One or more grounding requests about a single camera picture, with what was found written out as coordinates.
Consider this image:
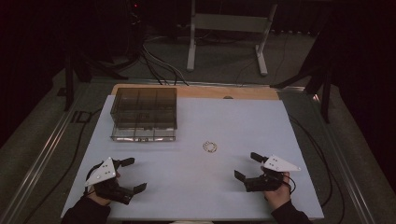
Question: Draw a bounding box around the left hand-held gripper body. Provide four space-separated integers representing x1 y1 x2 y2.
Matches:
83 157 135 205

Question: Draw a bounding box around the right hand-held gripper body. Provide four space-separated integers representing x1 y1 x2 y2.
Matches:
244 154 302 193

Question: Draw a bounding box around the small bead bracelet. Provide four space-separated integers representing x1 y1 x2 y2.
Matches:
202 140 218 154

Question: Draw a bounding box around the dark transparent drawer box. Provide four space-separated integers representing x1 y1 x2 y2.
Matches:
109 87 178 143

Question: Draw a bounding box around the person's left hand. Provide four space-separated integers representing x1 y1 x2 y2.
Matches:
86 169 121 207

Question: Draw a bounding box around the person's right hand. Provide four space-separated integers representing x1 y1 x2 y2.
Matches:
260 165 292 211

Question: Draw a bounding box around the black metal stand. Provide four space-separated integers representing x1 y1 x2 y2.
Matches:
269 27 332 124
63 46 129 112

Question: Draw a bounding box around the white metal stand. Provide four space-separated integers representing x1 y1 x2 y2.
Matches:
186 0 278 77

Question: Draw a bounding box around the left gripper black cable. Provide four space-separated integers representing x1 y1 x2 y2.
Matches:
21 106 104 224

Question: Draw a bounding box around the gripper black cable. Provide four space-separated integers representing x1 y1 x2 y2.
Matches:
21 106 104 224
281 114 347 224

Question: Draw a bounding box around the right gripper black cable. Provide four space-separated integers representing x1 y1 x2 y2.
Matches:
281 114 347 224

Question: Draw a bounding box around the aluminium floor rail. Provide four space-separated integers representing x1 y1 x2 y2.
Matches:
306 90 376 224
0 90 90 224

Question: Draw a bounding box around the black floor cable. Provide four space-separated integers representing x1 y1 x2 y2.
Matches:
139 46 191 87

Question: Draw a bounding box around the white floor cable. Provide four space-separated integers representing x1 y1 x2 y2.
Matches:
142 34 185 86

